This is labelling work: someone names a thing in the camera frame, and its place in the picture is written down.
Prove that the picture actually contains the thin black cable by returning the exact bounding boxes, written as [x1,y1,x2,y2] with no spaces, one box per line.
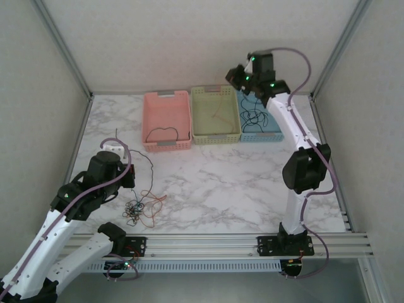
[114,128,155,203]
[240,94,271,132]

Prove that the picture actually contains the thin teal cable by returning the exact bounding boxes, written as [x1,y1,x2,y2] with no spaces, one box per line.
[131,188,146,213]

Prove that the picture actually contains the thin brown cable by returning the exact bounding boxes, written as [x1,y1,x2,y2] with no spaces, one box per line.
[122,203,145,227]

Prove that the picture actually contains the thin dark grey cable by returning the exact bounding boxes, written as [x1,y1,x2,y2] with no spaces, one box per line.
[145,126,181,143]

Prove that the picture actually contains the green plastic basket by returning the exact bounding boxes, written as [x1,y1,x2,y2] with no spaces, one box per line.
[190,85,242,145]

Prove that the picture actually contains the blue plastic basket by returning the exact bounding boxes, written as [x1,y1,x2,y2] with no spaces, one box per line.
[236,90,285,143]

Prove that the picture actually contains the pink plastic basket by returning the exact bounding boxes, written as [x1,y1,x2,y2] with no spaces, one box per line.
[141,90,193,153]

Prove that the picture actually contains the controller board with LED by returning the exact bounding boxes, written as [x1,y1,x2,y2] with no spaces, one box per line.
[283,258,304,275]
[105,260,133,271]

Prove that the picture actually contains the aluminium table side rail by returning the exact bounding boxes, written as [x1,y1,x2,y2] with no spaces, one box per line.
[311,94,353,234]
[64,94,95,177]

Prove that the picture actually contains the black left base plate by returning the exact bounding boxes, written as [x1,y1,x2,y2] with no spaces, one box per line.
[121,235,148,258]

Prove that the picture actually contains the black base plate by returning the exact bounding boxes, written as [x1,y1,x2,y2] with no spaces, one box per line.
[257,235,316,257]
[121,235,148,258]

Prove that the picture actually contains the aluminium frame post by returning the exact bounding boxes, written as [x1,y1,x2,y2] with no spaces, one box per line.
[33,0,95,101]
[311,0,374,101]

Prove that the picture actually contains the aluminium mounting rail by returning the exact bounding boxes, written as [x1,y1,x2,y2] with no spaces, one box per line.
[59,232,375,259]

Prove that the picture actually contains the white slotted cable duct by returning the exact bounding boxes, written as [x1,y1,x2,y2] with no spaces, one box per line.
[75,259,283,274]

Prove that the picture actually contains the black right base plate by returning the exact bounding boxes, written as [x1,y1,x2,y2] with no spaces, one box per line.
[257,235,316,257]

